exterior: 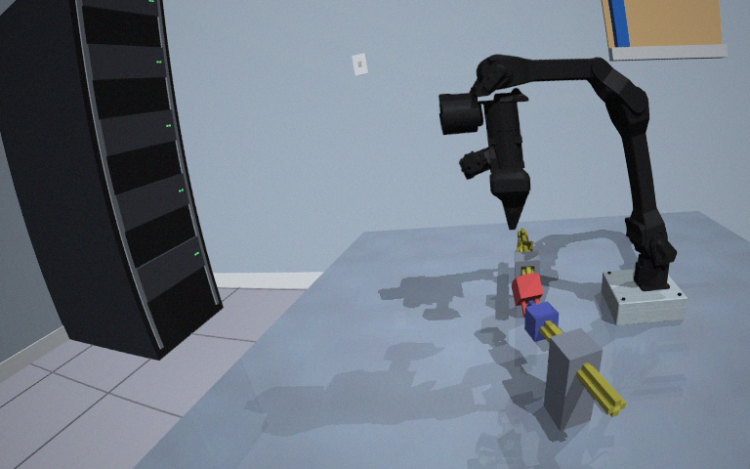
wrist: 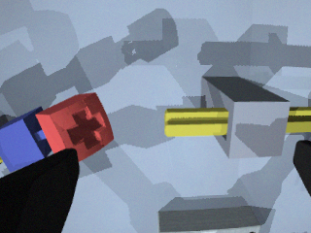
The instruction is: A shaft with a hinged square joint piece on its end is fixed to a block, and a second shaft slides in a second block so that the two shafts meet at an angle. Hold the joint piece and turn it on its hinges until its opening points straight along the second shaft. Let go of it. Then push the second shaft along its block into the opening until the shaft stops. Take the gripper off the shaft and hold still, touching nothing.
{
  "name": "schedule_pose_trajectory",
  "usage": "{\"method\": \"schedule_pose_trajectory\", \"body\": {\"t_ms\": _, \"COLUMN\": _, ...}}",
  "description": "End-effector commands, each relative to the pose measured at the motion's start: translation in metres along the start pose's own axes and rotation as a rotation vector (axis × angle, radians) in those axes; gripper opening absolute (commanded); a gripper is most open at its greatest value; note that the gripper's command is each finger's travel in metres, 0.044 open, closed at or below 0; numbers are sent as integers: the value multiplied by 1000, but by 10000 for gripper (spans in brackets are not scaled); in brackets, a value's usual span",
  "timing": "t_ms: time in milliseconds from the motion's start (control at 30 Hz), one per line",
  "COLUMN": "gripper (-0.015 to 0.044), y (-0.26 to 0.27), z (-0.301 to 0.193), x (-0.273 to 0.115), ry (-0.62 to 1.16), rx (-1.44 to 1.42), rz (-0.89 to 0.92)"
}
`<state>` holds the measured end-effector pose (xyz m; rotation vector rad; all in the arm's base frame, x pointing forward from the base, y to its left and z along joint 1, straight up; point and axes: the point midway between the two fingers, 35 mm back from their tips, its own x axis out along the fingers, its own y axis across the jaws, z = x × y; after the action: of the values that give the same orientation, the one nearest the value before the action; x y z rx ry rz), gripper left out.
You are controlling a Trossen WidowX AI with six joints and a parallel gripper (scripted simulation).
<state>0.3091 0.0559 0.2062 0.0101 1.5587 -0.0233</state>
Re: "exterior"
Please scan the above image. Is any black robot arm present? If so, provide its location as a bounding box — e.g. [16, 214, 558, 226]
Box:
[438, 54, 677, 291]

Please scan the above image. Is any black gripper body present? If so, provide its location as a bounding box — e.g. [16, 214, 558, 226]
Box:
[486, 129, 530, 193]

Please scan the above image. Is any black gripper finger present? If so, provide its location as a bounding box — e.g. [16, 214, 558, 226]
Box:
[492, 191, 530, 230]

